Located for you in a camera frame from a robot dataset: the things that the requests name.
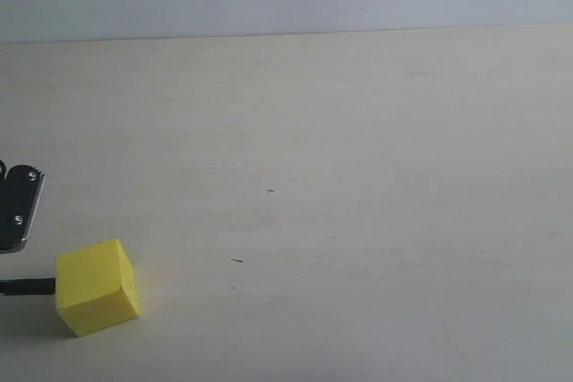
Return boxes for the black and white marker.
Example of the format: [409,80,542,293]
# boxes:
[0,277,56,296]

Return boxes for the yellow foam cube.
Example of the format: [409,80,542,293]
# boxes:
[55,239,141,337]

